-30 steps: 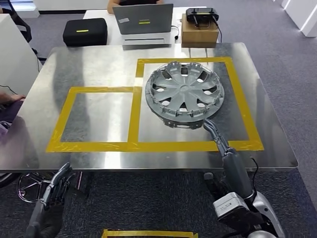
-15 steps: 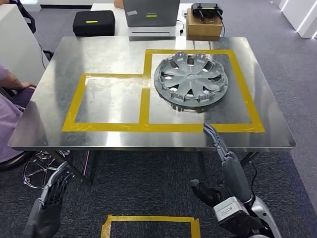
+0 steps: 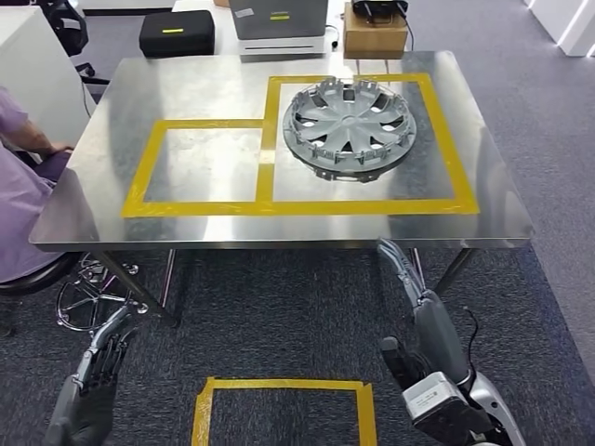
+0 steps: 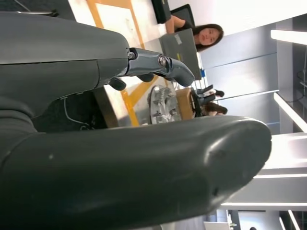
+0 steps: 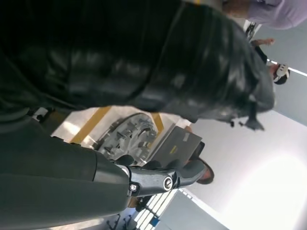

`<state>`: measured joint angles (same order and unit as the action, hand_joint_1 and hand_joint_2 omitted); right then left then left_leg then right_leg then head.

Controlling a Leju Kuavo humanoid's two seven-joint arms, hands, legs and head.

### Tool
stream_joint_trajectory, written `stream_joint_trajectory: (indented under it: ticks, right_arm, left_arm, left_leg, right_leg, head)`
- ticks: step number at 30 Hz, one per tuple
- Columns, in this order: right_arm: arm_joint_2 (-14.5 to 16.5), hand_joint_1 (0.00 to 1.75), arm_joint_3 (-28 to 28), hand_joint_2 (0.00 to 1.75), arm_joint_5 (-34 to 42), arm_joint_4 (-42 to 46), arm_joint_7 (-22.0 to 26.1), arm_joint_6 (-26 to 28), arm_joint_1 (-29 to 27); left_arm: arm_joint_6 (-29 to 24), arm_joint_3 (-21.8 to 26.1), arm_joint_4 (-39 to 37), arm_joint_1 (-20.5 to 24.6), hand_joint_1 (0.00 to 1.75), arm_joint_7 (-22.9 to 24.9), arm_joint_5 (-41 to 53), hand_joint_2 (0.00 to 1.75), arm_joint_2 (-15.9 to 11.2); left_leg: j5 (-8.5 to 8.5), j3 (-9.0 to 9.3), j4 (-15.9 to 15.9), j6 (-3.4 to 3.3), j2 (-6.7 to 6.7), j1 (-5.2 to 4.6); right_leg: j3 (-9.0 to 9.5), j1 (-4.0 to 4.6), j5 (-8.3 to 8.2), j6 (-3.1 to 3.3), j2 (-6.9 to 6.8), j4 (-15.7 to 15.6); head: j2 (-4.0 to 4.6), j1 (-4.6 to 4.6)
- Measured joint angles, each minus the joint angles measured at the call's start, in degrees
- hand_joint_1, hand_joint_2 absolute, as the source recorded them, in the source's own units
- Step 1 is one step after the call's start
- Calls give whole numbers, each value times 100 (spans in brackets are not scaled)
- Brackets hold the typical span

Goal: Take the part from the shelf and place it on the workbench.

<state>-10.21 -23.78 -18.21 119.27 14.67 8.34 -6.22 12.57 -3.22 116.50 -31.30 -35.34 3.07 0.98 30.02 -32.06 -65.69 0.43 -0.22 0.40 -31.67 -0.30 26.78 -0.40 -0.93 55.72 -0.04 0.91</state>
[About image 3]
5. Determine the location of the black case yellow label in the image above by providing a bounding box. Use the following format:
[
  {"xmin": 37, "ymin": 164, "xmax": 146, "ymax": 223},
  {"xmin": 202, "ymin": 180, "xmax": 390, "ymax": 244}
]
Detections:
[{"xmin": 138, "ymin": 9, "xmax": 216, "ymax": 59}]

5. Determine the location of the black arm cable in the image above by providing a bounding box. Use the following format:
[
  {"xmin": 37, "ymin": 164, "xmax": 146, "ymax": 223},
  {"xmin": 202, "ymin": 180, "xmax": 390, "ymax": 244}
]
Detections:
[{"xmin": 464, "ymin": 308, "xmax": 480, "ymax": 371}]

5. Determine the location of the stainless steel workbench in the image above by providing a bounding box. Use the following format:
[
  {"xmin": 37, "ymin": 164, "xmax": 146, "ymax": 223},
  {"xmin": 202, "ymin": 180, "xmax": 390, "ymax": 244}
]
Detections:
[{"xmin": 28, "ymin": 50, "xmax": 535, "ymax": 327}]

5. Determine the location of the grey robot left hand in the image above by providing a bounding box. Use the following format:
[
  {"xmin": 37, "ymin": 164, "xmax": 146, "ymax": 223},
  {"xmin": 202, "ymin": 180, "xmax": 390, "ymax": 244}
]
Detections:
[{"xmin": 44, "ymin": 306, "xmax": 138, "ymax": 446}]

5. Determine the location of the grey plastic wheel cover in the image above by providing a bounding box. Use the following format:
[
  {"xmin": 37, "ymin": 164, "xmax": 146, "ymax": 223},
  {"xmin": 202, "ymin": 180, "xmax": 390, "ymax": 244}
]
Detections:
[{"xmin": 282, "ymin": 76, "xmax": 418, "ymax": 184}]

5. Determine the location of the white desk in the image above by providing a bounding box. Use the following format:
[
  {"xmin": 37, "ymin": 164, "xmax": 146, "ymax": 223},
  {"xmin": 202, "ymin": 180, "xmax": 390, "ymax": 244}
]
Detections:
[{"xmin": 0, "ymin": 6, "xmax": 97, "ymax": 149}]

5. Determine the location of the white furniture panel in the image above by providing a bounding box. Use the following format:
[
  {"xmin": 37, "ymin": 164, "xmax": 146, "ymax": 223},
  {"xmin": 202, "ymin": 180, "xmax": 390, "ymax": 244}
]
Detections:
[{"xmin": 525, "ymin": 0, "xmax": 595, "ymax": 59}]

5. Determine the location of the black office chair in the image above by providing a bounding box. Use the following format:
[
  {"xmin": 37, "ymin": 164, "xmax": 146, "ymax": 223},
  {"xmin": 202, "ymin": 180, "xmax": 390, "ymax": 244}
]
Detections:
[{"xmin": 39, "ymin": 0, "xmax": 111, "ymax": 87}]

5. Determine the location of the brown cardboard box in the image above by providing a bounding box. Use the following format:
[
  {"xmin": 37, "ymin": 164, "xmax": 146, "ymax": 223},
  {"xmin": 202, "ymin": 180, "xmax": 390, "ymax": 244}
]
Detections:
[{"xmin": 342, "ymin": 1, "xmax": 409, "ymax": 59}]

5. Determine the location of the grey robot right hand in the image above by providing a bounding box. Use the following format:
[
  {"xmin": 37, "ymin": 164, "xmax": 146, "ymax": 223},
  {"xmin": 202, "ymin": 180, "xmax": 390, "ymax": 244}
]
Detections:
[{"xmin": 377, "ymin": 238, "xmax": 475, "ymax": 392}]

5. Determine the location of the long white cabinet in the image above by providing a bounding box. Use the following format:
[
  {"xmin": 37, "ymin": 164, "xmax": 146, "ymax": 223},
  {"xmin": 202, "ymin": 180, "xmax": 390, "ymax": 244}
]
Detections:
[{"xmin": 76, "ymin": 0, "xmax": 177, "ymax": 17}]

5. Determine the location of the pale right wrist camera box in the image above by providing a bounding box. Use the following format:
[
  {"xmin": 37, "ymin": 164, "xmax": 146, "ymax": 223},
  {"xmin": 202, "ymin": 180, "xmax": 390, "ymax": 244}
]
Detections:
[{"xmin": 402, "ymin": 371, "xmax": 494, "ymax": 446}]

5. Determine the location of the yellow tape outline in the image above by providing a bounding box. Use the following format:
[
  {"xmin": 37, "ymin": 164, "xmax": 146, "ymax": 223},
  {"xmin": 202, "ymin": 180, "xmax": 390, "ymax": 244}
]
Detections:
[{"xmin": 121, "ymin": 72, "xmax": 481, "ymax": 218}]

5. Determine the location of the person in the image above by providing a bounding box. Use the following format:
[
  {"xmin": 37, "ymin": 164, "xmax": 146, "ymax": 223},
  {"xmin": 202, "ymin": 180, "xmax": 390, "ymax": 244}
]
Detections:
[{"xmin": 0, "ymin": 85, "xmax": 75, "ymax": 284}]

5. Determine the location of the black stool chrome base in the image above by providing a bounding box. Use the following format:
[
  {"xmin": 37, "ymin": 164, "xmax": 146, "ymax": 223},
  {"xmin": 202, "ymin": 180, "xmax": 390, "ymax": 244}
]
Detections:
[{"xmin": 0, "ymin": 249, "xmax": 150, "ymax": 336}]

